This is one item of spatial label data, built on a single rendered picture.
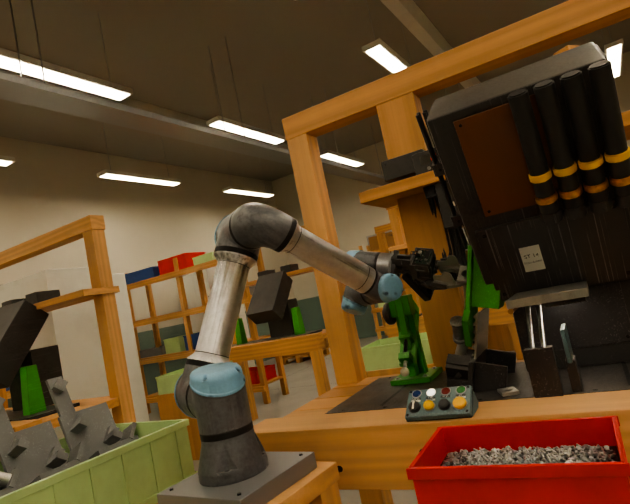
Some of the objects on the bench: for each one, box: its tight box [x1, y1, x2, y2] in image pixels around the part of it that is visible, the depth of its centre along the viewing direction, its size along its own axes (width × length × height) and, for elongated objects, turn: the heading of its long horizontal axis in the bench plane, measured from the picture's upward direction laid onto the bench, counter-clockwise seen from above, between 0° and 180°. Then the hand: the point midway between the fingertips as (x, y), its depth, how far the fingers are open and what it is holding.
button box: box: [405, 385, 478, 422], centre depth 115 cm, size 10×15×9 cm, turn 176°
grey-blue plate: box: [560, 324, 583, 392], centre depth 115 cm, size 10×2×14 cm, turn 86°
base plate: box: [325, 360, 630, 414], centre depth 132 cm, size 42×110×2 cm, turn 176°
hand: (464, 277), depth 140 cm, fingers open, 4 cm apart
